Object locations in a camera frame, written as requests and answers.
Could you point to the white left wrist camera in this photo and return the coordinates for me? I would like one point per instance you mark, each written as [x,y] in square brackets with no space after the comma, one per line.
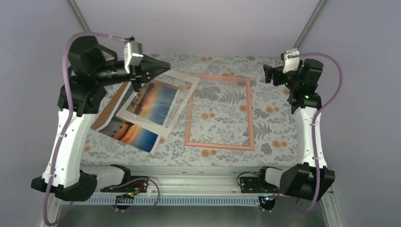
[133,55]

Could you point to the pink wooden picture frame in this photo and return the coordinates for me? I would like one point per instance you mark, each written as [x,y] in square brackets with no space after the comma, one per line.
[250,119]

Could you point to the grey slotted cable duct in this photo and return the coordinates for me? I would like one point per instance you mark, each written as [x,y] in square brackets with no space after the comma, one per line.
[169,200]

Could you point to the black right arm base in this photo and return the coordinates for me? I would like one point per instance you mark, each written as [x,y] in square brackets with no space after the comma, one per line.
[252,184]

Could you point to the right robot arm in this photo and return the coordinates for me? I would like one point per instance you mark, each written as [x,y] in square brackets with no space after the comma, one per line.
[309,178]

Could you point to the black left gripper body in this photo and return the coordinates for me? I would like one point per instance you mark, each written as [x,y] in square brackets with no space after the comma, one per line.
[135,76]

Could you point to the brown cardboard backing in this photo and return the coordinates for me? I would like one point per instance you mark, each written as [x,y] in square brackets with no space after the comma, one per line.
[110,109]

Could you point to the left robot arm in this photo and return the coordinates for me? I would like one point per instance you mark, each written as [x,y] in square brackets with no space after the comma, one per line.
[90,62]

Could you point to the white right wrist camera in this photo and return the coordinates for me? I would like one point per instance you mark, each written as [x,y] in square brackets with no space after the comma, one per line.
[291,60]

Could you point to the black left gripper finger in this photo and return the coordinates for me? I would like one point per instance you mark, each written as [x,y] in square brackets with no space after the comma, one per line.
[154,66]
[148,75]

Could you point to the floral patterned table cloth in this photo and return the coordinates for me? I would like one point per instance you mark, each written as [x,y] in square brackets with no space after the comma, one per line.
[273,125]

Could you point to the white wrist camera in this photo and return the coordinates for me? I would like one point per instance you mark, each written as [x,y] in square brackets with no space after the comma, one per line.
[291,60]
[133,55]

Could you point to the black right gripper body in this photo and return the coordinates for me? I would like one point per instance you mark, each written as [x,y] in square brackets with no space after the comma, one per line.
[276,71]

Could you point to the aluminium rail platform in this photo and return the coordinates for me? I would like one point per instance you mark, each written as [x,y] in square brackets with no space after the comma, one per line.
[185,181]

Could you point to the clear acrylic sheet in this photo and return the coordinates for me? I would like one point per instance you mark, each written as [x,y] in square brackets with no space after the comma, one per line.
[163,103]

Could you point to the sunset landscape photo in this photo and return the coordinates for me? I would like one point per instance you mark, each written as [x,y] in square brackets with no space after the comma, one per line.
[141,119]

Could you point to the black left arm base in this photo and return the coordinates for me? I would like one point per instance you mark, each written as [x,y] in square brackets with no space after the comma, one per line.
[137,184]

